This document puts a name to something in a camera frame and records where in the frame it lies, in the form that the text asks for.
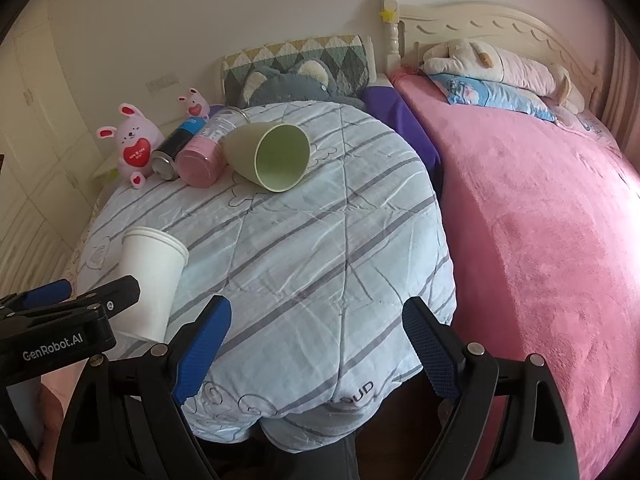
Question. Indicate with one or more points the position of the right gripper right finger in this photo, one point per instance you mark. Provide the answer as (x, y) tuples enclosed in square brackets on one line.
[(534, 439)]

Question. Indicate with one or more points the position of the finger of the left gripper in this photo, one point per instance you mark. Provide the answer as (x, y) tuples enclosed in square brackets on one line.
[(112, 298), (45, 295)]

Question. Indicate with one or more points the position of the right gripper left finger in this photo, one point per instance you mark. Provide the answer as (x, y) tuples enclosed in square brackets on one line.
[(125, 419)]

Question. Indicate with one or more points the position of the white paper cup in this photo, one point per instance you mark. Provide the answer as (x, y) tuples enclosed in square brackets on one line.
[(156, 260)]

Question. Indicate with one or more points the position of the green plastic cup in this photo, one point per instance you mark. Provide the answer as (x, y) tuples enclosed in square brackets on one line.
[(272, 155)]

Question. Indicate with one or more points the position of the cream wardrobe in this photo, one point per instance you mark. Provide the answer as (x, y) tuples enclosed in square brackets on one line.
[(49, 158)]

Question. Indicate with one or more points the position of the blue metal can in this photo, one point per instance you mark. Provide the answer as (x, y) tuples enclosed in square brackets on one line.
[(163, 159)]

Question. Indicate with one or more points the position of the large pink bunny plush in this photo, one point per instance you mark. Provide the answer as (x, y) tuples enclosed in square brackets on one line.
[(135, 139)]

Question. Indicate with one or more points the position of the striped light blue quilt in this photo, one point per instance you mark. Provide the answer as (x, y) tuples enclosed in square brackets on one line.
[(316, 277)]

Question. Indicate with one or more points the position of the small pink bunny plush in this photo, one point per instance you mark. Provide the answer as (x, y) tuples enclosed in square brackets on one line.
[(195, 105)]

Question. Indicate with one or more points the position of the pink fleece blanket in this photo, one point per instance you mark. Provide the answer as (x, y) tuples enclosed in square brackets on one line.
[(543, 230)]

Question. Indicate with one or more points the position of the grey cat plush pillow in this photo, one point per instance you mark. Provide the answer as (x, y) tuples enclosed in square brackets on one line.
[(309, 80)]

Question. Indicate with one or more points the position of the purple sheet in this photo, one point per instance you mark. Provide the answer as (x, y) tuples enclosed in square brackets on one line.
[(387, 105)]

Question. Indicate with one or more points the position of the diamond patterned quilted cushion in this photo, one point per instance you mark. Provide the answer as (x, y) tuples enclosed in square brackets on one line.
[(350, 59)]

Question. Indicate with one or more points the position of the blue cartoon pillow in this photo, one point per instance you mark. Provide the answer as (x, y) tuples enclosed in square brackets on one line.
[(469, 91)]

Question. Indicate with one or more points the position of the cream wooden headboard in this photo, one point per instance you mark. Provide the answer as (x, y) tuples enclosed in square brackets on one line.
[(410, 30)]

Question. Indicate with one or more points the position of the white pink long plush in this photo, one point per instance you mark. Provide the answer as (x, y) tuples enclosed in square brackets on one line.
[(480, 60)]

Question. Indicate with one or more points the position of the white wall socket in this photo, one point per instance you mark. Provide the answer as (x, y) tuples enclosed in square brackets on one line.
[(161, 83)]

